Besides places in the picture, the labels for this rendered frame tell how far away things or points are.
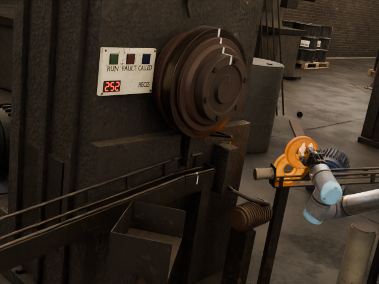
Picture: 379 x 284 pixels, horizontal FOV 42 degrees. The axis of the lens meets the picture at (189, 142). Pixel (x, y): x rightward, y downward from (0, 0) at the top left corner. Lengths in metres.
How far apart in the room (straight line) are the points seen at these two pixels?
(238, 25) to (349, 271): 1.29
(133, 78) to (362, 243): 1.32
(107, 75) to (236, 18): 0.77
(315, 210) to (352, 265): 0.49
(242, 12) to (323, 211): 0.99
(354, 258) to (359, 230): 0.14
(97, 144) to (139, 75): 0.32
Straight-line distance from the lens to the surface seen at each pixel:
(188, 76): 1.97
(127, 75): 1.96
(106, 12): 1.88
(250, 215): 2.40
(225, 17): 2.34
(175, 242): 1.85
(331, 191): 2.11
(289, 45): 10.13
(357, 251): 2.55
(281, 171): 2.50
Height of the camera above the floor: 1.50
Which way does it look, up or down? 17 degrees down
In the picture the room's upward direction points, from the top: 8 degrees clockwise
